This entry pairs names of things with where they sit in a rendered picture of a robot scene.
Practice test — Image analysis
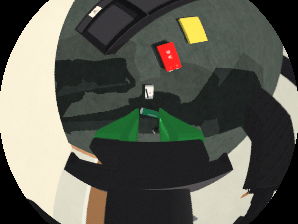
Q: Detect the red 9v battery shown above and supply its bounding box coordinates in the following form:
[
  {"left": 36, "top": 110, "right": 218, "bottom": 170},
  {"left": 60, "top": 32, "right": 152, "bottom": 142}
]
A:
[{"left": 156, "top": 42, "right": 182, "bottom": 72}]

